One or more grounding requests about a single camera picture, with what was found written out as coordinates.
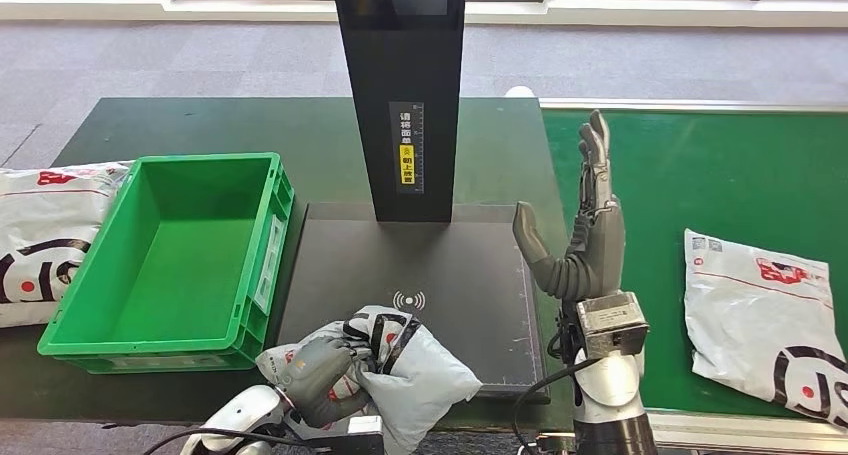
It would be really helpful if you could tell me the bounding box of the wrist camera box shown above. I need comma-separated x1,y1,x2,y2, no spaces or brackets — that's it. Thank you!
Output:
574,290,651,362
291,415,386,455

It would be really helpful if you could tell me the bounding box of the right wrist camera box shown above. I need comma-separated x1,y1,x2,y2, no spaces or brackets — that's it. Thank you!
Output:
574,290,651,362

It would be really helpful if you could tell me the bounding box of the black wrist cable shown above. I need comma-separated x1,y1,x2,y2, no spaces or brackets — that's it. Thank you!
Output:
142,427,313,455
511,359,598,455

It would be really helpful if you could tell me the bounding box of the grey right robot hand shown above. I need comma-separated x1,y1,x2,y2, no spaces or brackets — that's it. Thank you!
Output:
511,109,627,302

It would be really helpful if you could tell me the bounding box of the green conveyor belt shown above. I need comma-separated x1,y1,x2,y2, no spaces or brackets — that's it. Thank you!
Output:
539,97,848,455

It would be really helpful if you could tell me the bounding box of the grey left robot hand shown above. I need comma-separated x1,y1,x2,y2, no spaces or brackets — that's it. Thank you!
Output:
281,335,372,431

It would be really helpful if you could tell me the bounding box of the white parcel with red stripe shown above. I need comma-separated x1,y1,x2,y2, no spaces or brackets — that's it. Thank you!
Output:
682,228,848,430

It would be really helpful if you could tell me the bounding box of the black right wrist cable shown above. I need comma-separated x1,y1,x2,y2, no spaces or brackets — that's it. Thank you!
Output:
511,359,598,455

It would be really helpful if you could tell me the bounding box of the white window sill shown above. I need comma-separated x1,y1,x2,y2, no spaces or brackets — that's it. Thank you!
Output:
0,0,848,29

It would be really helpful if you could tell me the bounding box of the large white courier parcel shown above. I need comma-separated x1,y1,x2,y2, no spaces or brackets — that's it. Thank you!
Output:
0,160,134,329

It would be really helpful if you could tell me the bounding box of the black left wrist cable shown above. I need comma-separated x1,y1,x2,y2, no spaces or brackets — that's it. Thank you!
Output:
142,427,313,455

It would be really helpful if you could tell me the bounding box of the green plastic crate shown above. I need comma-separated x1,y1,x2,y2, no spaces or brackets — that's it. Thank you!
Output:
37,151,296,375

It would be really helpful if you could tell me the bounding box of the black yellow label sticker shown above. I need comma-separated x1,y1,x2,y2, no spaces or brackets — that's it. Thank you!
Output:
388,100,426,195

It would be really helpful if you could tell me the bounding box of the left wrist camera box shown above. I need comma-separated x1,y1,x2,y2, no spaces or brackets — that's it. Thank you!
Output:
291,415,386,455

